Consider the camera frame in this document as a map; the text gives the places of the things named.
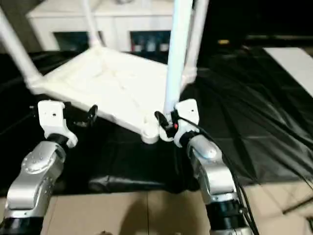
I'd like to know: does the white cabinet with glass doors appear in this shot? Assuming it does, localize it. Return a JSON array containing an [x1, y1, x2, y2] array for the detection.
[[26, 0, 178, 52]]

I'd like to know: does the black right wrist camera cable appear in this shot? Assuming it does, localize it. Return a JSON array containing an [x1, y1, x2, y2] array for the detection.
[[179, 117, 260, 235]]

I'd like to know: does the white flat board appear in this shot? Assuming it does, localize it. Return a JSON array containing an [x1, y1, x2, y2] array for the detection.
[[263, 47, 313, 97]]

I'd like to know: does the black work mat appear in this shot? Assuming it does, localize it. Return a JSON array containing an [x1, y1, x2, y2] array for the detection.
[[0, 46, 313, 196]]

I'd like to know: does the white plastic table top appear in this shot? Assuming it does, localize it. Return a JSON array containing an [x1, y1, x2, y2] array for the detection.
[[28, 47, 198, 144]]

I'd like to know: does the grey curtain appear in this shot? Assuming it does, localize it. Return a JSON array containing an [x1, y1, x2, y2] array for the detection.
[[0, 0, 45, 53]]

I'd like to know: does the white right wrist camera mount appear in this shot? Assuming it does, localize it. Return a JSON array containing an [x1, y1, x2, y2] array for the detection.
[[173, 99, 200, 148]]

